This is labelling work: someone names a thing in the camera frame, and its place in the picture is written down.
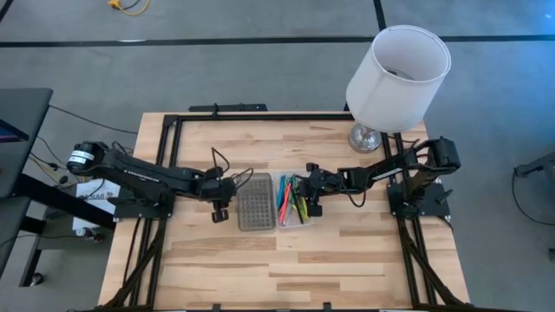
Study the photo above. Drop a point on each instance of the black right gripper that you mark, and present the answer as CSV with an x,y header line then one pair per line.
x,y
327,186

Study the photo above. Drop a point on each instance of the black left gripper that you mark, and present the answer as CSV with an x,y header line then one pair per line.
x,y
214,188

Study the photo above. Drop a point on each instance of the thick yellow highlighter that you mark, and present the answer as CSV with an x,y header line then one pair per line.
x,y
304,212

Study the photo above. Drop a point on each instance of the teal multicolour ballpoint pen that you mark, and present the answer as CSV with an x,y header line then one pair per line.
x,y
282,190

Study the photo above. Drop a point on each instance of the pink pencil with blue end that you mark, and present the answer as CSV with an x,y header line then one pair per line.
x,y
286,203

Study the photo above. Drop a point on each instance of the grey translucent box lid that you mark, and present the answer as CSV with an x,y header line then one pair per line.
x,y
256,203

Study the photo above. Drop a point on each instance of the white shallow tray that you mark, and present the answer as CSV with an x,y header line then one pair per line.
x,y
305,222

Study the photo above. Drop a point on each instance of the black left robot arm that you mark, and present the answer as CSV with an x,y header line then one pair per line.
x,y
143,171

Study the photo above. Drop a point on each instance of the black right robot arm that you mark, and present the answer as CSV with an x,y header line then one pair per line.
x,y
381,173

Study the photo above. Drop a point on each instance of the white labelled box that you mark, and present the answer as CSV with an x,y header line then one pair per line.
x,y
86,216

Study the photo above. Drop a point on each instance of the white-shade silver table lamp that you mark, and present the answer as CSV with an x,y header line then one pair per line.
x,y
390,95

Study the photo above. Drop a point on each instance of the black desk leg beam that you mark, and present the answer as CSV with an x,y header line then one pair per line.
x,y
52,195

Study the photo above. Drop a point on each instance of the black caster wheel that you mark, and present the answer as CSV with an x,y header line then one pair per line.
x,y
37,279

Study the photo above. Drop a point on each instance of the dark grey desk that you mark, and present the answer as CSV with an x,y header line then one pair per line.
x,y
21,104

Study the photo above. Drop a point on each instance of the lit screen on desk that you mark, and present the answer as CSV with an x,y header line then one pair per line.
x,y
8,132

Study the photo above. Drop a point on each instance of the black stand foot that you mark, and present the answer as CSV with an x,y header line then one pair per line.
x,y
537,167

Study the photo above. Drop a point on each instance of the black aluminium table frame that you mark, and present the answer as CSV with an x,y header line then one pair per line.
x,y
260,117

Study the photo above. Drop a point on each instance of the black bracket bar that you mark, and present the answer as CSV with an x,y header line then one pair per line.
x,y
234,107

